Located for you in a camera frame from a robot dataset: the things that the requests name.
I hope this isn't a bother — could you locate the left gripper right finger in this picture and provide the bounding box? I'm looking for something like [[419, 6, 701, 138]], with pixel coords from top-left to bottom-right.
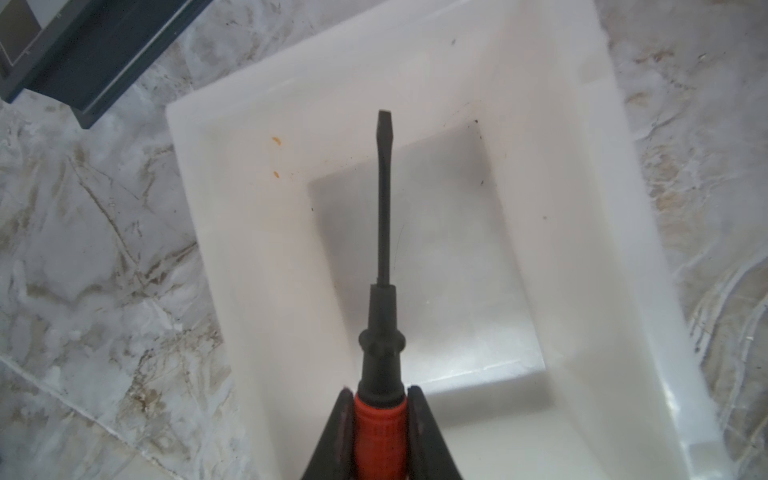
[[407, 385, 462, 480]]

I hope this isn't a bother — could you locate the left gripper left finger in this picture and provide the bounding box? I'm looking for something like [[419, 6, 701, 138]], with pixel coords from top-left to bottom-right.
[[301, 388, 355, 480]]

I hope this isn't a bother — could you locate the red black screwdriver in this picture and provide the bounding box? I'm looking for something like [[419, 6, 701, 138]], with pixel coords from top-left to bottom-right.
[[354, 110, 407, 479]]

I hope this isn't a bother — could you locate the white plastic bin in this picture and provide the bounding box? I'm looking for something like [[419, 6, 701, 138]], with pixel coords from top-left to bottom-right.
[[167, 1, 733, 479]]

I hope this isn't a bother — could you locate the black white chessboard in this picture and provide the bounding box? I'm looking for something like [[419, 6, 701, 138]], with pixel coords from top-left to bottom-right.
[[1, 0, 210, 129]]

